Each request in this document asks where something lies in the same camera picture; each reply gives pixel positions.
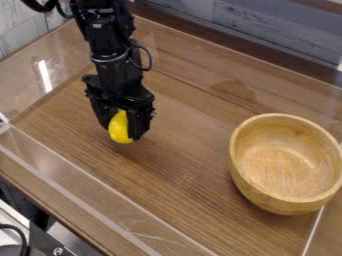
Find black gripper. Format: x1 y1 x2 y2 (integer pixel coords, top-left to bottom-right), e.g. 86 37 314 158
83 43 155 141

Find yellow lemon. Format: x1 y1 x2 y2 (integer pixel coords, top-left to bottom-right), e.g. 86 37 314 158
108 110 134 144

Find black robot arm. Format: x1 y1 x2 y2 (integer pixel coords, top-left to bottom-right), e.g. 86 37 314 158
60 0 155 144

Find brown wooden bowl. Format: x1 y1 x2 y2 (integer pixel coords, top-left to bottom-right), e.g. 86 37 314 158
227 113 342 215

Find clear acrylic enclosure wall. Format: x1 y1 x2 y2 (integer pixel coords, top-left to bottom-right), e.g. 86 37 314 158
0 19 342 256

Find black metal table frame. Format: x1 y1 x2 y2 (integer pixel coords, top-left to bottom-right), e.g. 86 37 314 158
0 179 103 256

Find black cable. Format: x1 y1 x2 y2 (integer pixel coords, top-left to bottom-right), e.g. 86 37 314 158
0 223 29 256

